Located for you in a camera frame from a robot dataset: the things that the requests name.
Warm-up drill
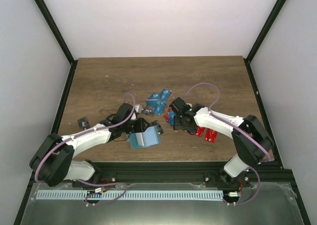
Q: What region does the teal leather card holder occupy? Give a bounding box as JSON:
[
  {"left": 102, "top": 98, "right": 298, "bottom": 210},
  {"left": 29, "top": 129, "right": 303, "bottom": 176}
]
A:
[{"left": 127, "top": 126, "right": 161, "bottom": 149}]

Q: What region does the black card pile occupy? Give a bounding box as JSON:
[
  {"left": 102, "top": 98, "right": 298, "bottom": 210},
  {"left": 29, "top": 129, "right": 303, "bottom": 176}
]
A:
[{"left": 77, "top": 116, "right": 90, "bottom": 131}]

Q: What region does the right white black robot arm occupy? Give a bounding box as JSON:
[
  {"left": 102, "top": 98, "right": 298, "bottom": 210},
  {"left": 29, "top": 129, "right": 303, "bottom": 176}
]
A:
[{"left": 169, "top": 97, "right": 274, "bottom": 187}]

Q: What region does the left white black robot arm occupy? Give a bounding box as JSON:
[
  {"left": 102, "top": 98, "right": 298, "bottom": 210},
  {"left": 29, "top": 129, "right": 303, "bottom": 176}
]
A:
[{"left": 29, "top": 103, "right": 151, "bottom": 187}]

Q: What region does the blue card centre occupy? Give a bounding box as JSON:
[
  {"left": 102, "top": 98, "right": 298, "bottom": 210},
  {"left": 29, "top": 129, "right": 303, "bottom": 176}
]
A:
[{"left": 163, "top": 111, "right": 175, "bottom": 126}]

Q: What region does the black card near holder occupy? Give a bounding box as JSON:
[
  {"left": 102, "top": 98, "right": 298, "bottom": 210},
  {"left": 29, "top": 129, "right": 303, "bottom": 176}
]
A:
[{"left": 151, "top": 120, "right": 164, "bottom": 135}]

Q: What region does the blue card lower pile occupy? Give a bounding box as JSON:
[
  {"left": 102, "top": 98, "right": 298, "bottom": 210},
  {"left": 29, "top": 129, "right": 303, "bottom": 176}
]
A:
[{"left": 152, "top": 102, "right": 166, "bottom": 115}]

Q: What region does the blue card with stripe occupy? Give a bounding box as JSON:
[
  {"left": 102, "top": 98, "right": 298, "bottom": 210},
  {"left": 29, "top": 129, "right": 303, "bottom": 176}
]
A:
[{"left": 146, "top": 92, "right": 162, "bottom": 107}]

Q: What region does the red VIP card far right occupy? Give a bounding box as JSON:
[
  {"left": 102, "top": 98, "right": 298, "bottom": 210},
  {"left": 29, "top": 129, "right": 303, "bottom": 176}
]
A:
[{"left": 204, "top": 128, "right": 217, "bottom": 143}]

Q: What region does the grey metal tray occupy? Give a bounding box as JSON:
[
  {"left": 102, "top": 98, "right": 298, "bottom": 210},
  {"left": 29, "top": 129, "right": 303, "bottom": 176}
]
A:
[{"left": 21, "top": 182, "right": 304, "bottom": 225}]

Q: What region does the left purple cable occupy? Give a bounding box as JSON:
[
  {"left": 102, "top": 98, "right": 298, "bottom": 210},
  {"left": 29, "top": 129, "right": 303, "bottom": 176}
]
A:
[{"left": 34, "top": 93, "right": 137, "bottom": 183}]

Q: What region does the purple cable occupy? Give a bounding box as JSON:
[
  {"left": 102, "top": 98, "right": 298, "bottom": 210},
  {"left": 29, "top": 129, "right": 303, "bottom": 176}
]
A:
[
  {"left": 34, "top": 93, "right": 137, "bottom": 183},
  {"left": 182, "top": 83, "right": 271, "bottom": 163}
]

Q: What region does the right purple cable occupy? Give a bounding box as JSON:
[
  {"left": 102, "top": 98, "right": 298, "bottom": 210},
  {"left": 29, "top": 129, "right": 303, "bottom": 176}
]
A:
[{"left": 182, "top": 83, "right": 271, "bottom": 163}]

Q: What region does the black aluminium front rail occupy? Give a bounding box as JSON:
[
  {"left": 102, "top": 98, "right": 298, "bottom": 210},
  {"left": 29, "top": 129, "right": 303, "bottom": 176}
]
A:
[{"left": 32, "top": 161, "right": 293, "bottom": 186}]

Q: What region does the light blue slotted cable duct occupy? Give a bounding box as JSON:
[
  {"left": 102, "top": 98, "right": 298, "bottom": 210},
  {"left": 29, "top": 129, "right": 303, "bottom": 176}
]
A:
[{"left": 36, "top": 190, "right": 223, "bottom": 201}]

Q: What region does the right black frame post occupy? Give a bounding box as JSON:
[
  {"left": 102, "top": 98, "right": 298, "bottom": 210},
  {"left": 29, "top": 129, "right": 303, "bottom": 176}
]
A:
[{"left": 246, "top": 0, "right": 295, "bottom": 62}]

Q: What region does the black frame post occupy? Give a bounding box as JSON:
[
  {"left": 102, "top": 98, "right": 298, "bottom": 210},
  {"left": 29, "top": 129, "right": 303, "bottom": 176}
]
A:
[
  {"left": 26, "top": 0, "right": 76, "bottom": 65},
  {"left": 246, "top": 0, "right": 295, "bottom": 62}
]

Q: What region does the left black frame post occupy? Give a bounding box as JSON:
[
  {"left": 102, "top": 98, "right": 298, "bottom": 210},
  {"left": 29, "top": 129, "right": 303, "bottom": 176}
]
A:
[{"left": 26, "top": 0, "right": 76, "bottom": 65}]

